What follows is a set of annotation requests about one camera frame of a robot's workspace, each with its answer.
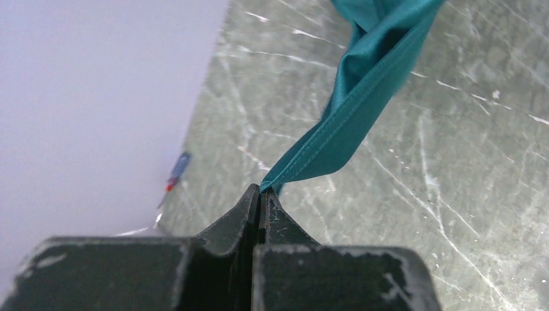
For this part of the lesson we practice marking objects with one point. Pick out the blue red screwdriver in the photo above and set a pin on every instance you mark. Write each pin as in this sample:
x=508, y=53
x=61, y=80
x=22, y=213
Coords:
x=175, y=175

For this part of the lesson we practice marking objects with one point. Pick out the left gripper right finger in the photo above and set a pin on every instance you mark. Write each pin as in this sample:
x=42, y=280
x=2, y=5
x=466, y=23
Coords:
x=292, y=271

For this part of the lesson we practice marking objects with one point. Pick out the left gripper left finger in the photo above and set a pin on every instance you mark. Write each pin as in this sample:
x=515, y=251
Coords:
x=209, y=271

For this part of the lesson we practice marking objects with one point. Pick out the teal cloth napkin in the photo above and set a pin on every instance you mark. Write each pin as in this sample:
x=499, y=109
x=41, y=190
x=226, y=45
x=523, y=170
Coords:
x=387, y=37

